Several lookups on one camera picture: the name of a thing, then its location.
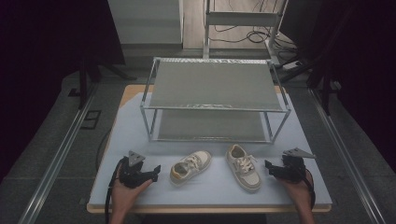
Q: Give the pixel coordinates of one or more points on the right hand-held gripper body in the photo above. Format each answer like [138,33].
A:
[292,171]

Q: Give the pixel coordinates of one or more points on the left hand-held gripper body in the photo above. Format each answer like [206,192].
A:
[132,175]

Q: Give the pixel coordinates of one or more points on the small white sneaker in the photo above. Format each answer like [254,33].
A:
[190,166]
[246,171]

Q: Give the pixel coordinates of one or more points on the grey two-tier shoe rack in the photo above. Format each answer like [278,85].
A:
[214,84]

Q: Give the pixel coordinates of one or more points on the person's right hand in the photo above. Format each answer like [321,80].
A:
[300,193]

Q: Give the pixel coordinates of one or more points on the person's left hand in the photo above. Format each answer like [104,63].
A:
[123,197]

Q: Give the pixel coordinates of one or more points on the light blue table mat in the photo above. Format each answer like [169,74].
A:
[211,194]

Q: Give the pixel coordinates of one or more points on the black stand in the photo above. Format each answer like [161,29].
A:
[325,90]
[83,84]

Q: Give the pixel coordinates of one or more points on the white power strip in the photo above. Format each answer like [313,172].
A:
[291,65]

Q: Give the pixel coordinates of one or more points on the dark curtain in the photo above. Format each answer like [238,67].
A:
[40,62]
[367,62]

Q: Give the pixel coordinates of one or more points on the white metal stand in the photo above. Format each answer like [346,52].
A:
[241,19]

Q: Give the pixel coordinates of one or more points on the aluminium floor rail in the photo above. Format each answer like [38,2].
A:
[59,158]
[345,149]

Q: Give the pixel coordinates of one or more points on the black floor frame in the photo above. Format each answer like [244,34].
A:
[91,119]

